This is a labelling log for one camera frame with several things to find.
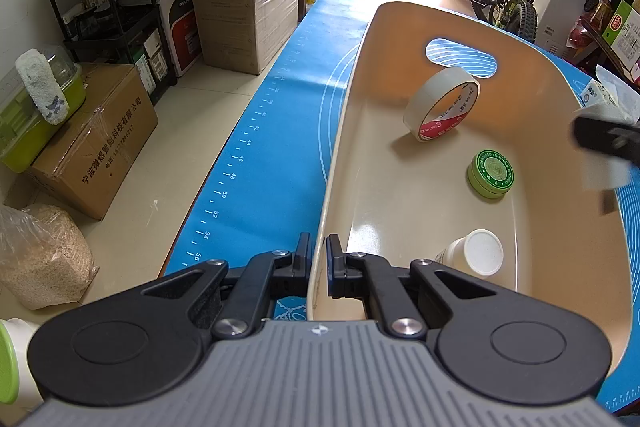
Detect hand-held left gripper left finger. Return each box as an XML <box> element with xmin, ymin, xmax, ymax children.
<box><xmin>140</xmin><ymin>232</ymin><xmax>315</xmax><ymax>341</ymax></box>

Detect dark wooden bench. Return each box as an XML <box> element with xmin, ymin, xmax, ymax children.
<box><xmin>579</xmin><ymin>19</ymin><xmax>640</xmax><ymax>84</ymax></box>

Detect green lidded container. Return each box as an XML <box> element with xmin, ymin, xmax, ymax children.
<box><xmin>0</xmin><ymin>48</ymin><xmax>87</xmax><ymax>174</ymax></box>

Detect white tape roll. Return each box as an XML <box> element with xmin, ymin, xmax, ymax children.
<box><xmin>403</xmin><ymin>66</ymin><xmax>481</xmax><ymax>143</ymax></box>

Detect orange drink bottle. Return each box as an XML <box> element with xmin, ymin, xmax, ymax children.
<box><xmin>589</xmin><ymin>0</ymin><xmax>614</xmax><ymax>34</ymax></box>

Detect white plastic jar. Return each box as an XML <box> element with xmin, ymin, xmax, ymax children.
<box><xmin>434</xmin><ymin>229</ymin><xmax>505</xmax><ymax>278</ymax></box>

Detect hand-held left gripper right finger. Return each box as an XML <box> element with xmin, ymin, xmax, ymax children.
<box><xmin>326</xmin><ymin>234</ymin><xmax>502</xmax><ymax>341</ymax></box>

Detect red and black box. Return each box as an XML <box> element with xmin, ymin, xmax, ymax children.
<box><xmin>149</xmin><ymin>0</ymin><xmax>204</xmax><ymax>78</ymax></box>

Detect black shelf cart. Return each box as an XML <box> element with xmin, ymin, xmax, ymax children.
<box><xmin>39</xmin><ymin>0</ymin><xmax>179</xmax><ymax>108</ymax></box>

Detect green round tin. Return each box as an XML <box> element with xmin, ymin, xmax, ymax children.
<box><xmin>467</xmin><ymin>149</ymin><xmax>516</xmax><ymax>200</ymax></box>

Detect taped brown cardboard box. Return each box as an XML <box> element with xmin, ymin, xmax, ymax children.
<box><xmin>26</xmin><ymin>63</ymin><xmax>159</xmax><ymax>221</ymax></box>

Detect plastic bag of grain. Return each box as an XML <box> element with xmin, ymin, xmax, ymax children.
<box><xmin>0</xmin><ymin>203</ymin><xmax>99</xmax><ymax>311</ymax></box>

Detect beige plastic storage bin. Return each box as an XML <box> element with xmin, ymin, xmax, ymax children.
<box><xmin>305</xmin><ymin>1</ymin><xmax>633</xmax><ymax>382</ymax></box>

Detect blue silicone baking mat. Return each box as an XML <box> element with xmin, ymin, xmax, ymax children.
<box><xmin>164</xmin><ymin>0</ymin><xmax>640</xmax><ymax>414</ymax></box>

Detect white charger plug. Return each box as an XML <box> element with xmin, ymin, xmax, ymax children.
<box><xmin>574</xmin><ymin>104</ymin><xmax>632</xmax><ymax>214</ymax></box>

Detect green topped white stool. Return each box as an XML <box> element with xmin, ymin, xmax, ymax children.
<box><xmin>0</xmin><ymin>318</ymin><xmax>45</xmax><ymax>419</ymax></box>

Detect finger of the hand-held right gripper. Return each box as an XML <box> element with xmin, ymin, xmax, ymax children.
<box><xmin>572</xmin><ymin>114</ymin><xmax>640</xmax><ymax>168</ymax></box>

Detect white fuzzy cloth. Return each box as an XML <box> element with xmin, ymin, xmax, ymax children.
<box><xmin>14</xmin><ymin>49</ymin><xmax>69</xmax><ymax>126</ymax></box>

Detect green and white carton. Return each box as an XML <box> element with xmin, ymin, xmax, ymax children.
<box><xmin>601</xmin><ymin>0</ymin><xmax>640</xmax><ymax>64</ymax></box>

